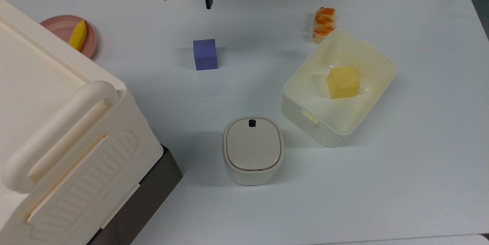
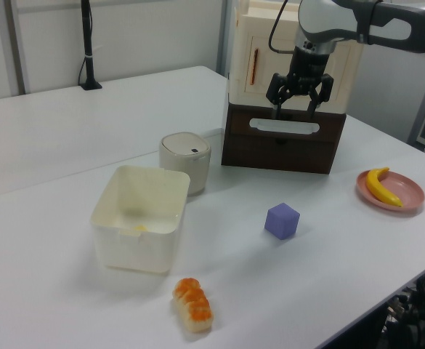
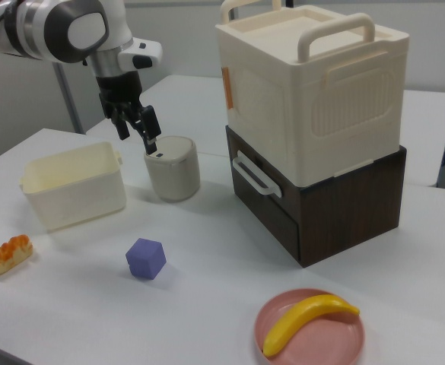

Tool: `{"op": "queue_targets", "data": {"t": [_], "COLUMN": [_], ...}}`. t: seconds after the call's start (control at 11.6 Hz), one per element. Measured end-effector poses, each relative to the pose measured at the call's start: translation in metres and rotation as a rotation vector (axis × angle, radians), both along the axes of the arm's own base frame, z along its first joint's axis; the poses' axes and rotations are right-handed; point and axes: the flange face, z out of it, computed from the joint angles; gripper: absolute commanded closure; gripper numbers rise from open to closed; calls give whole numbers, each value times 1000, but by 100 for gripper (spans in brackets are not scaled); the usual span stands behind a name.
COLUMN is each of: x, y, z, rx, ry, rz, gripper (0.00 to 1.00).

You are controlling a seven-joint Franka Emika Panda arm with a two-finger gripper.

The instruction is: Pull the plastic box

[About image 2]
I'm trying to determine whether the purple cube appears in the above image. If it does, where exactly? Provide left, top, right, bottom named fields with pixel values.
left=264, top=202, right=301, bottom=241

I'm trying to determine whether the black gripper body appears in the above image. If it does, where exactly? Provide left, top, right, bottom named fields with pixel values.
left=286, top=46, right=332, bottom=99

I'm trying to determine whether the beige lidded trash can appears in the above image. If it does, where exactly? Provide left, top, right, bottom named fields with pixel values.
left=158, top=132, right=212, bottom=196

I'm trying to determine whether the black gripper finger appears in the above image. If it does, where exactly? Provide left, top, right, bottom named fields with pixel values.
left=266, top=73, right=294, bottom=121
left=307, top=73, right=335, bottom=119

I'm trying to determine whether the cream plastic box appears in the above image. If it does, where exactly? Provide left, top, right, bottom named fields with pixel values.
left=90, top=164, right=192, bottom=275

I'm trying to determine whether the yellow banana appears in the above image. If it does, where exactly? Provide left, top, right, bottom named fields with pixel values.
left=365, top=167, right=404, bottom=208

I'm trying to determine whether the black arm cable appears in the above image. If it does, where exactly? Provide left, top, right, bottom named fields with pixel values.
left=267, top=0, right=300, bottom=55

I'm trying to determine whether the toy bread with orange glaze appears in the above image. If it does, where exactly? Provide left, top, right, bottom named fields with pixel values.
left=171, top=277, right=215, bottom=334

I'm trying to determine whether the pink plate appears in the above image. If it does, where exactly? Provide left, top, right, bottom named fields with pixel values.
left=355, top=169, right=425, bottom=217

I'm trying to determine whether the dark brown wooden drawer box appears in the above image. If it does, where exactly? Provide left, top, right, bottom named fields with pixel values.
left=220, top=102, right=347, bottom=175

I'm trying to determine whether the black cable bundle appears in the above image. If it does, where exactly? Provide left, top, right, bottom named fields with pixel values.
left=377, top=258, right=425, bottom=349

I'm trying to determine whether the black pole stand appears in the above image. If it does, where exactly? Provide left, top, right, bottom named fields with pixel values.
left=78, top=0, right=103, bottom=91

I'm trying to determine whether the cream plastic cabinet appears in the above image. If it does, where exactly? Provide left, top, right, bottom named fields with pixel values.
left=226, top=0, right=365, bottom=114

